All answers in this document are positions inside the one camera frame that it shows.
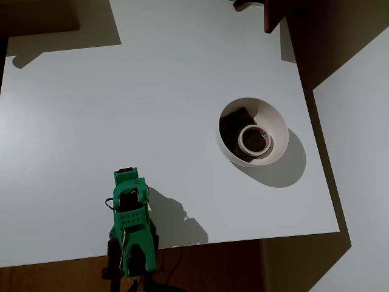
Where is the white tape roll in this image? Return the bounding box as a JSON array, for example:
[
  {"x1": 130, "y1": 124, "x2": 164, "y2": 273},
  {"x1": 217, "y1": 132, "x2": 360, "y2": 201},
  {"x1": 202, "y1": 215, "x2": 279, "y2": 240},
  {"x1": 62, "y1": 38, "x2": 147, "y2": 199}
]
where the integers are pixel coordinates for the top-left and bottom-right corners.
[{"x1": 238, "y1": 123, "x2": 274, "y2": 158}]

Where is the black table clamp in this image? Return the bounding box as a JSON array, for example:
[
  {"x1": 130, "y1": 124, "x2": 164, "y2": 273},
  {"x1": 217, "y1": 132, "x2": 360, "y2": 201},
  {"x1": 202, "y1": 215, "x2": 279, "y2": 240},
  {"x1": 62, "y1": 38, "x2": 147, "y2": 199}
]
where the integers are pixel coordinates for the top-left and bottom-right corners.
[{"x1": 102, "y1": 239, "x2": 123, "y2": 280}]

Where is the dark folded cloth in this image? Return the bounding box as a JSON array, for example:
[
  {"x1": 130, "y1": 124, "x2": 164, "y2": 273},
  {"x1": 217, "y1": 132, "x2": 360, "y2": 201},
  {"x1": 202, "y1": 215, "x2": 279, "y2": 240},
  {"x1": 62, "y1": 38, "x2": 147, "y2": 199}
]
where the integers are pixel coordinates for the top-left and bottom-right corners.
[{"x1": 219, "y1": 106, "x2": 258, "y2": 164}]

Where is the white round bowl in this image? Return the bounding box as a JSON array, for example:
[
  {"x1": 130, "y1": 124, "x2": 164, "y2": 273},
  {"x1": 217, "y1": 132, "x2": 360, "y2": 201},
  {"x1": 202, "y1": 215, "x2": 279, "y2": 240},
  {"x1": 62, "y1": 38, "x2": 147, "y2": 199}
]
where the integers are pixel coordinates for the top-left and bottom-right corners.
[{"x1": 215, "y1": 97, "x2": 289, "y2": 167}]

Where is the dark brown furniture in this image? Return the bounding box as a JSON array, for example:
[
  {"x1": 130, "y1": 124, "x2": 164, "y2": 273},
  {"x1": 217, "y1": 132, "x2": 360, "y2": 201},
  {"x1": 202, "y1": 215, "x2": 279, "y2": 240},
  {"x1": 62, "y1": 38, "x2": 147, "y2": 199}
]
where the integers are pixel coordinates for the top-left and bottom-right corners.
[{"x1": 0, "y1": 0, "x2": 81, "y2": 38}]

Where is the reddish wooden board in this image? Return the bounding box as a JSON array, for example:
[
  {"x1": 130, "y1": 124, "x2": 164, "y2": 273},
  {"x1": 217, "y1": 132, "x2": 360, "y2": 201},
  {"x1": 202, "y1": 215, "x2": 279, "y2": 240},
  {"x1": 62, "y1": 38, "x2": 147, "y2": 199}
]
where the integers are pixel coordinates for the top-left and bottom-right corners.
[{"x1": 263, "y1": 0, "x2": 288, "y2": 34}]

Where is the thin black cable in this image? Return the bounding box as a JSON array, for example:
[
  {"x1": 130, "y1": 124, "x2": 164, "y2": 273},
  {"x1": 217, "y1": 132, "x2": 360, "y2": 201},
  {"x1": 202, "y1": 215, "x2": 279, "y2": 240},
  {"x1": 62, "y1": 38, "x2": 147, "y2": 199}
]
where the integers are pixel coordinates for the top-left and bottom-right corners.
[{"x1": 162, "y1": 246, "x2": 184, "y2": 276}]

